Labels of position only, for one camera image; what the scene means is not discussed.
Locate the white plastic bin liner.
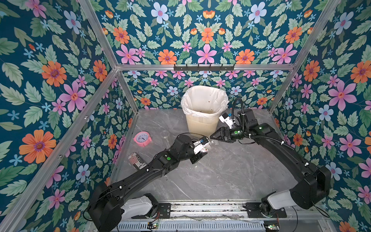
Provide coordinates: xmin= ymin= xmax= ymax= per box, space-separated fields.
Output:
xmin=181 ymin=85 xmax=229 ymax=118

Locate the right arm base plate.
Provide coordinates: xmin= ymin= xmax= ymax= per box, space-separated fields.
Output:
xmin=243 ymin=202 xmax=287 ymax=218

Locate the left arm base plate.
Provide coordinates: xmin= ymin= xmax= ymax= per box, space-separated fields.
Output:
xmin=132 ymin=203 xmax=172 ymax=219

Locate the clear jar with dried flowers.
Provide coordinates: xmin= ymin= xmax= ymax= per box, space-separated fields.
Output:
xmin=160 ymin=130 xmax=170 ymax=139

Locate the cream ribbed trash bin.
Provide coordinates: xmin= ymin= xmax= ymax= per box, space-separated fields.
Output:
xmin=186 ymin=114 xmax=220 ymax=136

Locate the jar with white lid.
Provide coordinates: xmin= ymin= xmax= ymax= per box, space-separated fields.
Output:
xmin=202 ymin=140 xmax=218 ymax=153

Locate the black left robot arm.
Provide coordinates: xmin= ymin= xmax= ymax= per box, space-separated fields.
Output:
xmin=87 ymin=133 xmax=209 ymax=232

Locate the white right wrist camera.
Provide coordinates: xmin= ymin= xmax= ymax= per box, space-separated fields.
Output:
xmin=219 ymin=113 xmax=234 ymax=129

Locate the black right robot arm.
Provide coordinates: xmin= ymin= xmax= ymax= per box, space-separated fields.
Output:
xmin=210 ymin=109 xmax=331 ymax=216

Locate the black wall hook rail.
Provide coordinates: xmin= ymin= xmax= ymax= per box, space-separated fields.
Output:
xmin=173 ymin=64 xmax=235 ymax=72

